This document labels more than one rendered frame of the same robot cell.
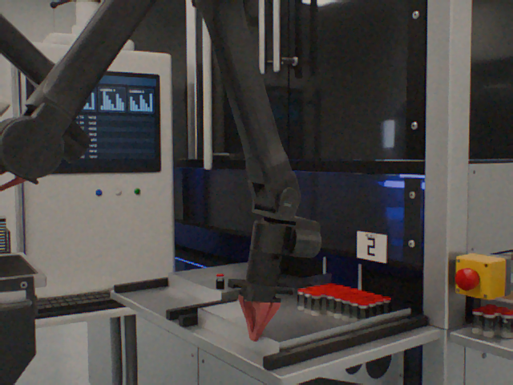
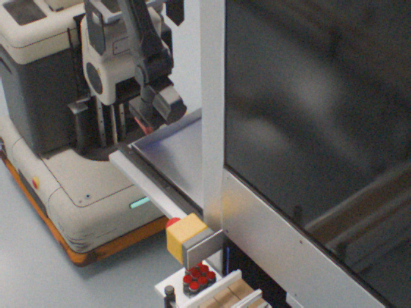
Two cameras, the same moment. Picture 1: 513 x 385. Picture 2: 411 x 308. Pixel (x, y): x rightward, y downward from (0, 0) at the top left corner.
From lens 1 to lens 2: 222 cm
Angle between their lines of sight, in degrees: 86
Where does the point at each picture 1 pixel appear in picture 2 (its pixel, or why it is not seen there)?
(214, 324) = (194, 115)
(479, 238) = (235, 232)
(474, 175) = (228, 181)
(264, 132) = (128, 22)
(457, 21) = (204, 41)
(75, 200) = not seen: outside the picture
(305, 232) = (161, 103)
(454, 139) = (205, 135)
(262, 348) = (146, 142)
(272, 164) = (131, 45)
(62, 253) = not seen: outside the picture
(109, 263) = not seen: outside the picture
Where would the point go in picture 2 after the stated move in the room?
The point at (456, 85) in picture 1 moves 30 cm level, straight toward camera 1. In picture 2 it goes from (205, 94) to (54, 65)
